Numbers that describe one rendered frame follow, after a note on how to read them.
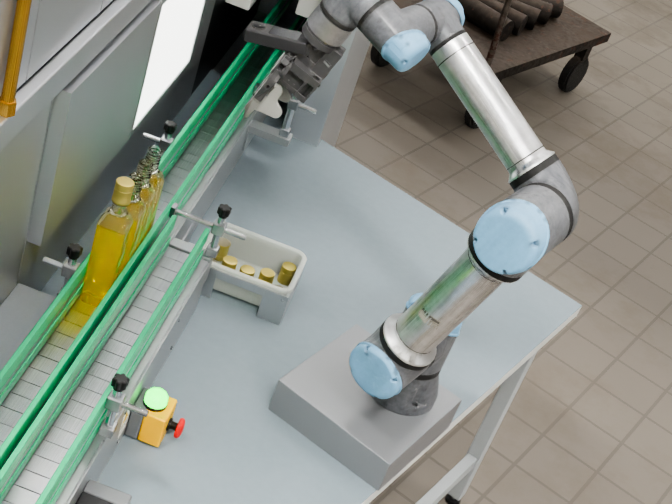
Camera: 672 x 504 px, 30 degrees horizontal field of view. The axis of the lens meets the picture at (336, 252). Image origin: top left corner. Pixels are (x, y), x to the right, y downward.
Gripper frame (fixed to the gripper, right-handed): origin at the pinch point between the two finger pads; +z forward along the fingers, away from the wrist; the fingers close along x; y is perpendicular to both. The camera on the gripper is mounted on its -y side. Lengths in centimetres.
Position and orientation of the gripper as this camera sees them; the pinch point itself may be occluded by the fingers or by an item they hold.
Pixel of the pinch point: (250, 103)
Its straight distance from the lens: 231.4
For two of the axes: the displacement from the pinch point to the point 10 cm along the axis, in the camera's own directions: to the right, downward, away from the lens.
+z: -5.9, 6.1, 5.3
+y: 7.8, 6.0, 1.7
